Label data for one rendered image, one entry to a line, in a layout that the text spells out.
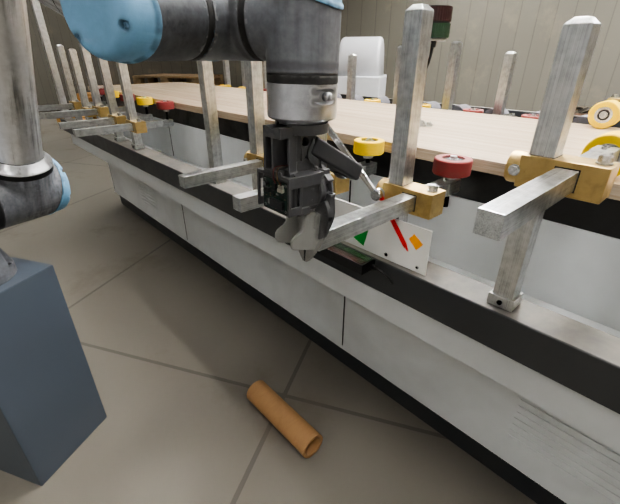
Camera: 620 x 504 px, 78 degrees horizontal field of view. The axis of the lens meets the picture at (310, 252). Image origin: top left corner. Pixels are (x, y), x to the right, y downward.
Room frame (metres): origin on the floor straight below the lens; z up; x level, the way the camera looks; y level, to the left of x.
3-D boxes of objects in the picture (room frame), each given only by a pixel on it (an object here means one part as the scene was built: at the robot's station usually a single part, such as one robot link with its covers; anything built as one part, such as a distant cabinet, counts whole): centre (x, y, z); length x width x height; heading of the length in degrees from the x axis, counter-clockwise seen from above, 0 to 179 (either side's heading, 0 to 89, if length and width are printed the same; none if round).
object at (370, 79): (4.93, -0.60, 0.64); 0.63 x 0.53 x 1.28; 163
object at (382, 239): (0.77, -0.15, 0.75); 0.26 x 0.01 x 0.10; 43
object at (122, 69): (1.87, 0.83, 0.90); 0.03 x 0.03 x 0.48; 43
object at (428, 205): (0.75, -0.20, 0.84); 0.13 x 0.06 x 0.05; 43
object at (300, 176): (0.52, 0.02, 0.97); 0.09 x 0.08 x 0.12; 132
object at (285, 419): (0.87, 0.09, 0.04); 0.30 x 0.08 x 0.08; 43
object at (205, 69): (1.32, 0.33, 0.92); 0.05 x 0.04 x 0.45; 43
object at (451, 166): (0.82, -0.31, 0.85); 0.08 x 0.08 x 0.11
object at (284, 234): (0.53, 0.03, 0.86); 0.06 x 0.03 x 0.09; 132
